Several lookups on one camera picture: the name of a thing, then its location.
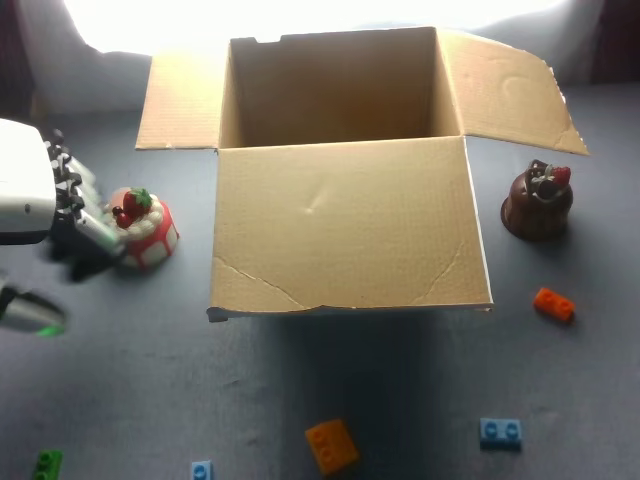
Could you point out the orange flat toy brick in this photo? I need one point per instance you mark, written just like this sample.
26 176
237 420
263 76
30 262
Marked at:
554 304

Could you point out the green toy brick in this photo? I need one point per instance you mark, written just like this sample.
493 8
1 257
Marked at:
48 465

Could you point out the light blue flat brick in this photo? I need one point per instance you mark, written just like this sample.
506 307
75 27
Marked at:
201 471
501 434

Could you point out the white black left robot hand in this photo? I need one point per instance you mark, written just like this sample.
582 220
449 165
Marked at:
22 190

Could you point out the cardboard box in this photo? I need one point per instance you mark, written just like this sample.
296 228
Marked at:
345 225

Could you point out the chocolate toy cake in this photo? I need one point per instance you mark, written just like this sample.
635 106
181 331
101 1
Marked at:
537 220

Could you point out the grey table cloth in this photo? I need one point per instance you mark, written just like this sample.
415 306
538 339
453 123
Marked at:
125 375

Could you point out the red strawberry toy cake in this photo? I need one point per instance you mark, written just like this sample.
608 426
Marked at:
155 240

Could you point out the yellow-orange square toy brick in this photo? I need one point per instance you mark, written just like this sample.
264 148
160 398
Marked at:
332 445

